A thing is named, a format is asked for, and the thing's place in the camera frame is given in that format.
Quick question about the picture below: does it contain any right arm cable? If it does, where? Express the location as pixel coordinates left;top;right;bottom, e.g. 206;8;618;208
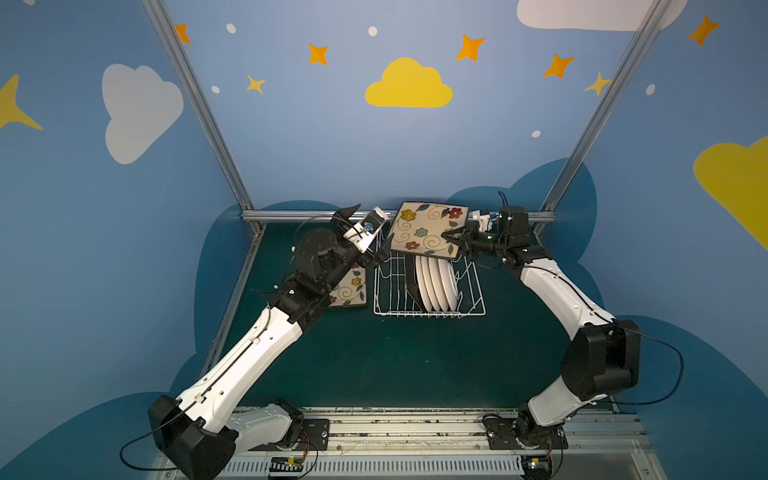
611;332;686;407

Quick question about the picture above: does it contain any controller board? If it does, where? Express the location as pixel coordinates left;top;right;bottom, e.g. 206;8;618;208
266;456;309;479
521;456;553;480

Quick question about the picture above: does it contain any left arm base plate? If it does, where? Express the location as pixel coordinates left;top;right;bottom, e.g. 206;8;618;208
257;418;330;451

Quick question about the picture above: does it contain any white wire dish rack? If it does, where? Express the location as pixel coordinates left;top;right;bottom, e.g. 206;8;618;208
372;250;486;318

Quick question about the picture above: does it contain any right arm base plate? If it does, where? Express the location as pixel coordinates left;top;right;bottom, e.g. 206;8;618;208
481;414;569;450

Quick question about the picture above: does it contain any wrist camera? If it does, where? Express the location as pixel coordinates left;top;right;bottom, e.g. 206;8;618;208
470;210;492;232
344;207;389;253

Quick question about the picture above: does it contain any left controller board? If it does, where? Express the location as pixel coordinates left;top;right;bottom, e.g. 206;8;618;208
266;456;309;479

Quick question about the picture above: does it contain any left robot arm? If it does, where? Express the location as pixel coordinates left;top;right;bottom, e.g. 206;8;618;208
148;207;390;479

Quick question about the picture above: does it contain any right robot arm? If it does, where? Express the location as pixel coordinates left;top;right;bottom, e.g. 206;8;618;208
441;206;641;449

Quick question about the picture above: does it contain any aluminium rail base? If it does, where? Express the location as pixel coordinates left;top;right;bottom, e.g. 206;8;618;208
146;409;667;480

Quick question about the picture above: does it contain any white round plate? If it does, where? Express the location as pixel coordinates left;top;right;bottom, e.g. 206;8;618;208
421;256;444;312
428;257;451;312
437;259;459;311
415;256;434;313

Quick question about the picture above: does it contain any right controller board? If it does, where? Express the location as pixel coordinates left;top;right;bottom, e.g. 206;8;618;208
521;456;553;480

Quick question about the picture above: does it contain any floral square plate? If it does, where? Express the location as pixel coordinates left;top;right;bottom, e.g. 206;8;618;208
330;266;367;308
390;202;469;260

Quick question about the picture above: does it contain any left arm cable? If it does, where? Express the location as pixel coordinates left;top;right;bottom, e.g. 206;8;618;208
119;431;181;473

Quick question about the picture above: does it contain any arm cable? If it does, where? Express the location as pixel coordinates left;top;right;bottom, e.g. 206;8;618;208
611;332;686;407
119;431;181;473

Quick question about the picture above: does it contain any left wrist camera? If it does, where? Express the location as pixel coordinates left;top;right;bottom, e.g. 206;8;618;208
344;207;389;253

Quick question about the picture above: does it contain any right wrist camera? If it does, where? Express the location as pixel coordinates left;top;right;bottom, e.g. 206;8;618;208
470;210;492;232

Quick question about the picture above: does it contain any aluminium frame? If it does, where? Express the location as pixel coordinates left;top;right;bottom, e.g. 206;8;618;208
143;1;673;369

